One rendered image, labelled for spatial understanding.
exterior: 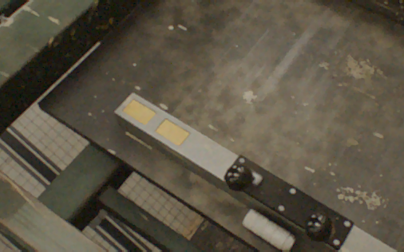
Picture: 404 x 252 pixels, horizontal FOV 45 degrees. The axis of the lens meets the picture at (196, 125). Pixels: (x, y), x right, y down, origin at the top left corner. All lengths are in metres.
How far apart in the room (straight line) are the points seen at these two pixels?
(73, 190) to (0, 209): 0.14
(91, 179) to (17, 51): 0.25
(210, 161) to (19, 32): 0.40
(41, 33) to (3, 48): 0.07
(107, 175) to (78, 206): 0.07
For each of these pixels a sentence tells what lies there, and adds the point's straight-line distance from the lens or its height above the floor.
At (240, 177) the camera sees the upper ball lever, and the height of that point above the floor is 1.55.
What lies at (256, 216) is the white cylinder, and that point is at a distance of 0.76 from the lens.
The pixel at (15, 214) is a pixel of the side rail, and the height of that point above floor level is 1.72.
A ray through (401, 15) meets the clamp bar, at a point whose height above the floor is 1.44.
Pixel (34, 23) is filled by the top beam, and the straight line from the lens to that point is 0.92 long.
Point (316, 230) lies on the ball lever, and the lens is 0.63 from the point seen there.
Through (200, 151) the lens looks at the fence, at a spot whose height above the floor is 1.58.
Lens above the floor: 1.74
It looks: 10 degrees down
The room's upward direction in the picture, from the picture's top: 46 degrees counter-clockwise
